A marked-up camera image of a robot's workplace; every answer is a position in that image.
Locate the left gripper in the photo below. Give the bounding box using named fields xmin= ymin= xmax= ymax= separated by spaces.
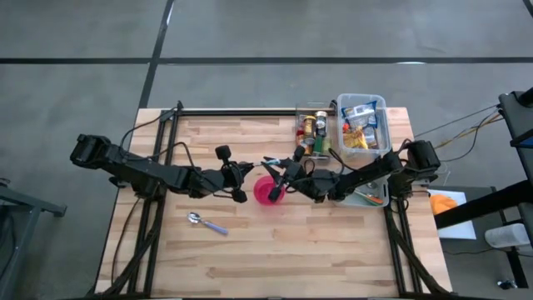
xmin=189 ymin=144 xmax=256 ymax=204

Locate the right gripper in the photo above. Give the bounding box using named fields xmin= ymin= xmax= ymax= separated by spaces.
xmin=262 ymin=144 xmax=340 ymax=204

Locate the pink plastic bowl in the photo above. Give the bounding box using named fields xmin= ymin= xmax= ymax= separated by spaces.
xmin=252 ymin=174 xmax=287 ymax=207

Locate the furikake jar with gold lid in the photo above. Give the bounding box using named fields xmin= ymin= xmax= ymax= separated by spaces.
xmin=302 ymin=114 xmax=318 ymax=146

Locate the spoon with purple handle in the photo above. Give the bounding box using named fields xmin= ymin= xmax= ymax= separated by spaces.
xmin=186 ymin=211 xmax=230 ymax=237

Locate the blue and yellow snack bag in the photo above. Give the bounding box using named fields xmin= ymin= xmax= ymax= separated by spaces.
xmin=341 ymin=100 xmax=379 ymax=128

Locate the narrow clear jar container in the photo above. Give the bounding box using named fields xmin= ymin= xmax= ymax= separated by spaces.
xmin=295 ymin=100 xmax=340 ymax=163

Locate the jar with silver lid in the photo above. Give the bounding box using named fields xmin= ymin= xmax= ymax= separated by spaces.
xmin=314 ymin=110 xmax=329 ymax=138

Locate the clear plastic utensil tub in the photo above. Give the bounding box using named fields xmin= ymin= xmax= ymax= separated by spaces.
xmin=332 ymin=178 xmax=391 ymax=209

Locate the clear plastic snack bin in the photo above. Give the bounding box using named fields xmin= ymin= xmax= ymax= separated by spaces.
xmin=336 ymin=92 xmax=394 ymax=163

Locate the orange cloth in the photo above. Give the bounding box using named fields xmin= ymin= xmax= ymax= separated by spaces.
xmin=429 ymin=192 xmax=459 ymax=216

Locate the white paper sheet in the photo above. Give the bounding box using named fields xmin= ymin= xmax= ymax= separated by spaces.
xmin=426 ymin=188 xmax=478 ymax=241

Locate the black diagonal beam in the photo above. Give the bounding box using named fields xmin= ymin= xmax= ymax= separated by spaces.
xmin=434 ymin=178 xmax=533 ymax=231

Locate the grey roll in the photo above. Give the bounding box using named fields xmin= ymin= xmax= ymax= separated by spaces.
xmin=484 ymin=222 xmax=531 ymax=250

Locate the grey metal table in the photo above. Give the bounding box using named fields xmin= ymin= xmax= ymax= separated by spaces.
xmin=0 ymin=177 xmax=68 ymax=300

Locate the black side table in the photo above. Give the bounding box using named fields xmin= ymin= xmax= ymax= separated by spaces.
xmin=497 ymin=86 xmax=533 ymax=201

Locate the brown cable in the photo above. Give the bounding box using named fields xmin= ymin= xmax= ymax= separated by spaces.
xmin=109 ymin=197 xmax=143 ymax=287

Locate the yellow and black cable bundle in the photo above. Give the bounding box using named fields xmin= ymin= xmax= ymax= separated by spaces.
xmin=413 ymin=103 xmax=506 ymax=163

